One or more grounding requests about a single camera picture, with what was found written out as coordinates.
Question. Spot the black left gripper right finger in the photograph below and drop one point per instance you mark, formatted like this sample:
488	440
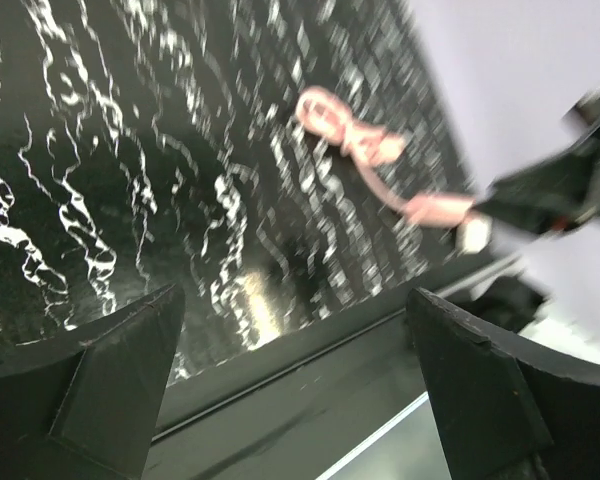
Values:
505	407

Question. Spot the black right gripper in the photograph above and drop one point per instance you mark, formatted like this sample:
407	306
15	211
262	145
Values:
558	194

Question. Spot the white square plug adapter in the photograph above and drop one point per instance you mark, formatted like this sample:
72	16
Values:
473	235

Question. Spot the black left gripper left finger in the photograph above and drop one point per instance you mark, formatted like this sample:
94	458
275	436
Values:
84	403

